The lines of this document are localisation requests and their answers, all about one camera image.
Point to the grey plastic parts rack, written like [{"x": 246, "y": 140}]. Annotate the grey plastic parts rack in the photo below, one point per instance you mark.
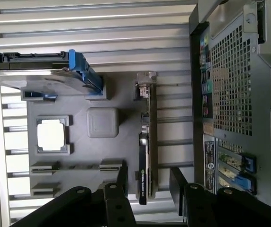
[{"x": 78, "y": 151}]

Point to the thin dark RAM stick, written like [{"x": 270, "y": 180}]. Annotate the thin dark RAM stick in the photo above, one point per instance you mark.
[{"x": 43, "y": 169}]

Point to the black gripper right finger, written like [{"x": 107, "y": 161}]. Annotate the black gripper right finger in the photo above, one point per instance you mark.
[{"x": 194, "y": 205}]

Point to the disk in blue carrier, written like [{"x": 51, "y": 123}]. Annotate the disk in blue carrier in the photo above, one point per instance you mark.
[{"x": 43, "y": 78}]

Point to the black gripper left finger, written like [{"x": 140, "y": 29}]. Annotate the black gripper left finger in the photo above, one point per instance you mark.
[{"x": 116, "y": 208}]

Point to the grey metal PC case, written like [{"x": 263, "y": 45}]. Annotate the grey metal PC case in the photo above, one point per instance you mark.
[{"x": 261, "y": 94}]

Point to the black label sticker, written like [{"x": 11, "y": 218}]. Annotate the black label sticker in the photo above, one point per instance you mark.
[{"x": 209, "y": 163}]

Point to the black Nvidia graphics card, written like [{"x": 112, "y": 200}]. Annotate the black Nvidia graphics card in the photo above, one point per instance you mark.
[{"x": 143, "y": 179}]

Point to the rear port panel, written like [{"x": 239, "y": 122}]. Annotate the rear port panel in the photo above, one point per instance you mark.
[{"x": 206, "y": 78}]

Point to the blue expansion slot clip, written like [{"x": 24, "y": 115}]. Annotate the blue expansion slot clip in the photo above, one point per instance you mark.
[
  {"x": 248, "y": 163},
  {"x": 245, "y": 184}
]

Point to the grey square socket cover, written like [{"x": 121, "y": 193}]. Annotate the grey square socket cover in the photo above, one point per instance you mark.
[{"x": 102, "y": 123}]

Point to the perforated fan grille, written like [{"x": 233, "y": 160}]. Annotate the perforated fan grille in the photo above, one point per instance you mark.
[{"x": 232, "y": 82}]

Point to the silver CPU chip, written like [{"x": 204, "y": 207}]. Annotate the silver CPU chip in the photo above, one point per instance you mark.
[{"x": 51, "y": 134}]

